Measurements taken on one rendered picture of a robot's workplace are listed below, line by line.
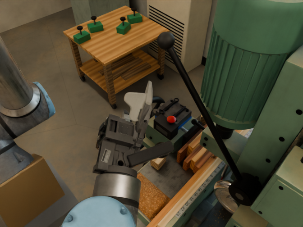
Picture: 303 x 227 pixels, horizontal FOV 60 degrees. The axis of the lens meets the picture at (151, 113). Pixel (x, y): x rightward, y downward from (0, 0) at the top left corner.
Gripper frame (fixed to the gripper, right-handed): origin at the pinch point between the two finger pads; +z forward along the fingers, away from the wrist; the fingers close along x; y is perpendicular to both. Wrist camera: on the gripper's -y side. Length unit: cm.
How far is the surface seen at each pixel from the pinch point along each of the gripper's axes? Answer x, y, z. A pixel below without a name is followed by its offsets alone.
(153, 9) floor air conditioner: 100, -42, 164
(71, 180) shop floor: 140, -11, 10
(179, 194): 18.5, -23.9, -16.2
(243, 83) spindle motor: -19.2, -14.4, -2.0
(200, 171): 17.0, -30.4, -8.1
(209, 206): 21.5, -37.4, -17.1
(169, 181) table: 24.5, -23.5, -11.1
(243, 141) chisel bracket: 1.4, -34.2, -1.9
